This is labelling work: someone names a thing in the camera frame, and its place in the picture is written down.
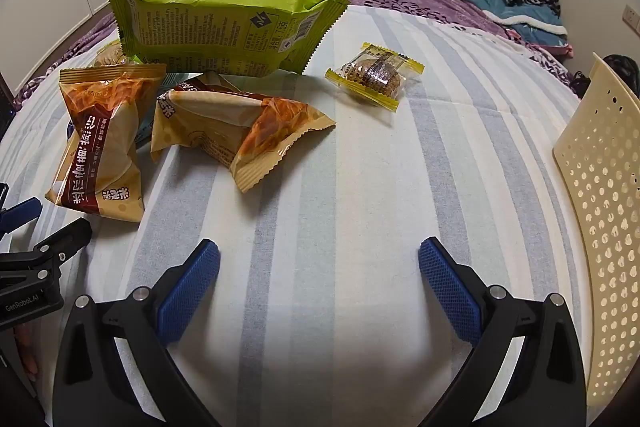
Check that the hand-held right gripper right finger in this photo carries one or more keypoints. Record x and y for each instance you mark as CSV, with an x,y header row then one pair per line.
x,y
450,292

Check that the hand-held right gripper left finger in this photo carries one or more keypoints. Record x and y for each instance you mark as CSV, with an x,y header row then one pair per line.
x,y
192,288

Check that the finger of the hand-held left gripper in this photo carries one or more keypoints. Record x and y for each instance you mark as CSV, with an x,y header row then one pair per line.
x,y
60,247
22,212

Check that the beige orange snack packet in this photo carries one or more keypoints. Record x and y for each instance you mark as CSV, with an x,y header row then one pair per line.
x,y
100,157
210,127

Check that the cream perforated plastic basket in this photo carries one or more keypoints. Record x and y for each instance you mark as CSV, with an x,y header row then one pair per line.
x,y
600,207

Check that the clear yellow-edged cookie packet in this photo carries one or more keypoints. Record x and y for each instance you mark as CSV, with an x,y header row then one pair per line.
x,y
372,74

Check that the green seaweed snack bag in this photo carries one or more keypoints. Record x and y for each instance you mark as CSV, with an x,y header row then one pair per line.
x,y
225,7

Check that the person's left hand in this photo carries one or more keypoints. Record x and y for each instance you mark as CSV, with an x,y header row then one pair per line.
x,y
26,357

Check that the blue white striped sheet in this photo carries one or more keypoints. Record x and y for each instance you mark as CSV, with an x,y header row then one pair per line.
x,y
350,182

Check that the clear round cracker packet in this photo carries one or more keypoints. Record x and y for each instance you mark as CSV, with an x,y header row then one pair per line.
x,y
110,54

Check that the black bag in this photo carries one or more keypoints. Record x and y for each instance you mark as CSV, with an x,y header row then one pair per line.
x,y
625,67

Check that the wall socket plate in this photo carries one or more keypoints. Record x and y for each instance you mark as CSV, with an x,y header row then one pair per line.
x,y
631,17

